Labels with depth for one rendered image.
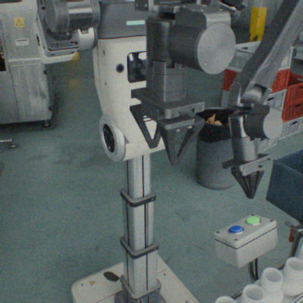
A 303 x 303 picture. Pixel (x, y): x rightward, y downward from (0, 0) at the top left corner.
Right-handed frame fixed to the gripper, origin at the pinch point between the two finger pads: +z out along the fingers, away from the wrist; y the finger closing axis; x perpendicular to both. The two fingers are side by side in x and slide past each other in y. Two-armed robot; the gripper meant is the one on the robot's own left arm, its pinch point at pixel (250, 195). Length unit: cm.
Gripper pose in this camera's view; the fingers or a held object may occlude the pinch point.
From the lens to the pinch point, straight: 80.4
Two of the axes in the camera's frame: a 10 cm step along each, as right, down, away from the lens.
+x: -4.9, -0.7, 8.7
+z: 1.7, 9.7, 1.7
